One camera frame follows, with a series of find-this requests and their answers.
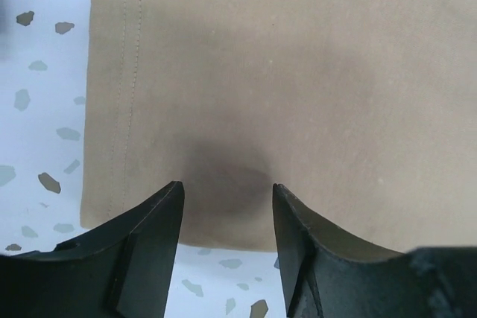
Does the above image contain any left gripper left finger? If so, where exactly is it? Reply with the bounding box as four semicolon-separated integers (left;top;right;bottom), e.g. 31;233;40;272
1;181;185;318

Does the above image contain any beige t shirt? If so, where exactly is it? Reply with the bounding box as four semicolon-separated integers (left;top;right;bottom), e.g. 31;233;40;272
80;0;476;251

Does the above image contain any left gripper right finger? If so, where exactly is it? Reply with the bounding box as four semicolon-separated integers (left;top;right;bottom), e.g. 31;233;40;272
272;184;476;317

